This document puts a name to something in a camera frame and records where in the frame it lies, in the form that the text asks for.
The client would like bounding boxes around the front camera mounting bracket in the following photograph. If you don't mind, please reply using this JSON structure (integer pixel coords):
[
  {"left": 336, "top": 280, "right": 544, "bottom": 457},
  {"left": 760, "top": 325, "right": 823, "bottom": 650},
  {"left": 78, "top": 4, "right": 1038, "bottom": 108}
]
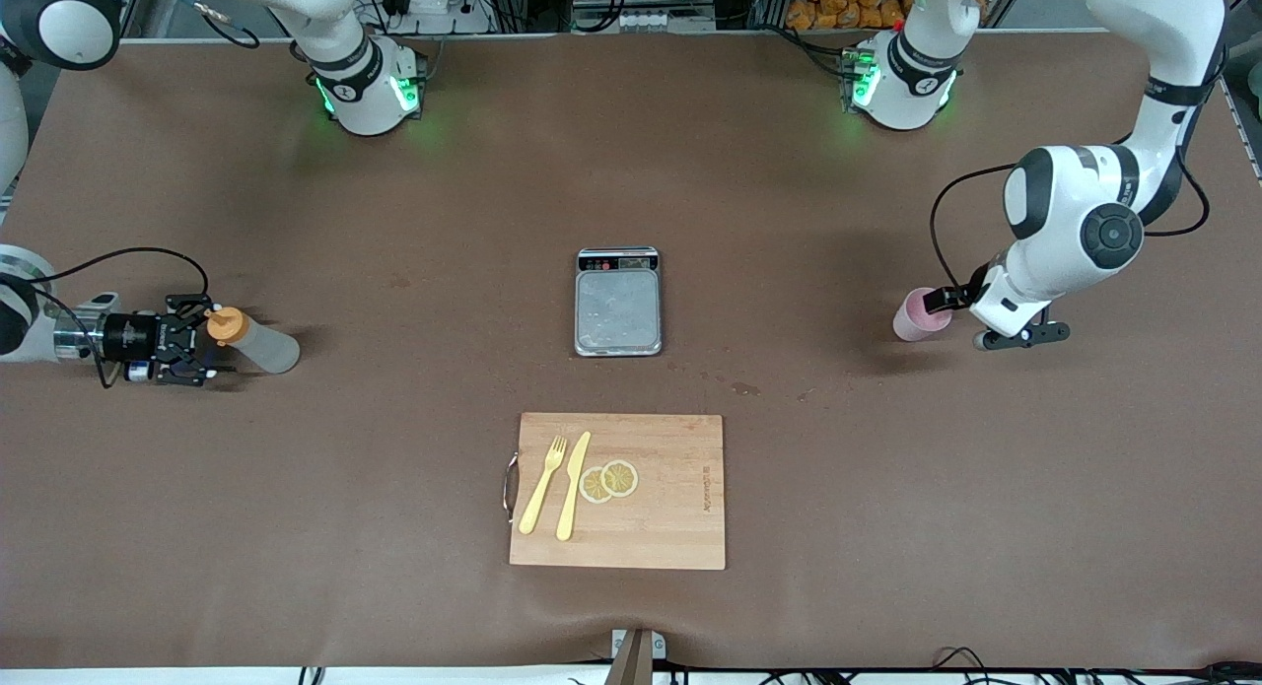
[{"left": 603, "top": 628, "right": 667, "bottom": 685}]

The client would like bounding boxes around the white power strip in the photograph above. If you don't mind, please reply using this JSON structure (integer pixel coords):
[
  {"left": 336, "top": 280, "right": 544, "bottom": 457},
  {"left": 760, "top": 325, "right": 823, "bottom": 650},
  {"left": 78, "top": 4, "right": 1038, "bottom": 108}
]
[{"left": 389, "top": 0, "right": 494, "bottom": 35}]

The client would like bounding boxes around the silver digital kitchen scale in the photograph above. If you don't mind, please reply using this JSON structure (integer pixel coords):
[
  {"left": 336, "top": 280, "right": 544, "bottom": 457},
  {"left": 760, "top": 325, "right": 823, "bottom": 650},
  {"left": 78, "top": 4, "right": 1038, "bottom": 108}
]
[{"left": 574, "top": 247, "right": 664, "bottom": 358}]

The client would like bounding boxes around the pink plastic cup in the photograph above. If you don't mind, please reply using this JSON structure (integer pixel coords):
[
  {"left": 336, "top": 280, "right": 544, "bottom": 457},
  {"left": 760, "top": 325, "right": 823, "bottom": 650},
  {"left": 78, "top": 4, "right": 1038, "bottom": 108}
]
[{"left": 893, "top": 288, "right": 952, "bottom": 342}]

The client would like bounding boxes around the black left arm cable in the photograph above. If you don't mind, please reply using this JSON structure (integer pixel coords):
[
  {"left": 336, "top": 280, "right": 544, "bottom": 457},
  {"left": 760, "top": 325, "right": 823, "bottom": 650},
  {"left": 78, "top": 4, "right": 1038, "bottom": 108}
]
[{"left": 930, "top": 123, "right": 1228, "bottom": 294}]

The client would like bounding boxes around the brown table mat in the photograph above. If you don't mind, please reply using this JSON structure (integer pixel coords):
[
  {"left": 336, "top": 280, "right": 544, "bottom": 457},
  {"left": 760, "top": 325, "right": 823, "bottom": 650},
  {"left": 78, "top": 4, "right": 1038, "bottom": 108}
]
[{"left": 0, "top": 30, "right": 1262, "bottom": 671}]

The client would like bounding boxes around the wooden cutting board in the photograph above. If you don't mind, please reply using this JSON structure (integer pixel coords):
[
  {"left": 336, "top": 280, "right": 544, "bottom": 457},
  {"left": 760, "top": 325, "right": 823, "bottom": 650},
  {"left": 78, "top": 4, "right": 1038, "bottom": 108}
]
[{"left": 504, "top": 413, "right": 727, "bottom": 571}]

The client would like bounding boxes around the yellow plastic fork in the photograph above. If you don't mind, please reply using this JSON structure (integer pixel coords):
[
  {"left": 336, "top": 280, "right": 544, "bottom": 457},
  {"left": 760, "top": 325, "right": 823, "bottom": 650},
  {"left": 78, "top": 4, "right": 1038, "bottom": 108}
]
[{"left": 519, "top": 435, "right": 569, "bottom": 536}]

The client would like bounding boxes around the black cable bundle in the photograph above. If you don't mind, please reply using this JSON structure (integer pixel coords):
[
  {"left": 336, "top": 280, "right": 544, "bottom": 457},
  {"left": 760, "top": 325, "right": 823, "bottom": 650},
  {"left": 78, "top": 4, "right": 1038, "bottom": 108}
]
[{"left": 759, "top": 648, "right": 1262, "bottom": 685}]

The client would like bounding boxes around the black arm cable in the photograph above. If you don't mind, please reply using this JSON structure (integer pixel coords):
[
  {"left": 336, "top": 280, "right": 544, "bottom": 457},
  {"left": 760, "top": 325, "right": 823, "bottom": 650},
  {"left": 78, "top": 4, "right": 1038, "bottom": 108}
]
[
  {"left": 30, "top": 0, "right": 262, "bottom": 388},
  {"left": 930, "top": 123, "right": 1228, "bottom": 294}
]

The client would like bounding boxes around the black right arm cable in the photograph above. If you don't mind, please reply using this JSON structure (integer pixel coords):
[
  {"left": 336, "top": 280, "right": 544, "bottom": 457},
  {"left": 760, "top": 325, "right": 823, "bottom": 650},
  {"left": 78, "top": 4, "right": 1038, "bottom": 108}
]
[{"left": 30, "top": 0, "right": 262, "bottom": 388}]

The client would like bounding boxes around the orange snack pile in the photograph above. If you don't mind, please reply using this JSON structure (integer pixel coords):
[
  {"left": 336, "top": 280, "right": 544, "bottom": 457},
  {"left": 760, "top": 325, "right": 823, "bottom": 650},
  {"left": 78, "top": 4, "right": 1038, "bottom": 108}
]
[{"left": 786, "top": 0, "right": 908, "bottom": 31}]

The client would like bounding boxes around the yellow plastic knife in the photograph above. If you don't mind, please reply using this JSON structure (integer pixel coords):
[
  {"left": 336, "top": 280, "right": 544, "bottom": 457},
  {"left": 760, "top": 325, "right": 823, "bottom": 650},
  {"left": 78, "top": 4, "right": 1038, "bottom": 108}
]
[{"left": 556, "top": 431, "right": 593, "bottom": 542}]

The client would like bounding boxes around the translucent orange-capped sauce bottle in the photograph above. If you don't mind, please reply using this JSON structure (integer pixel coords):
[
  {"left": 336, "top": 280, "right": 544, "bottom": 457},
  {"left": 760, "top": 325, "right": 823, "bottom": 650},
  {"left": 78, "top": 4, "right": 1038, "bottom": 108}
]
[{"left": 205, "top": 307, "right": 301, "bottom": 375}]

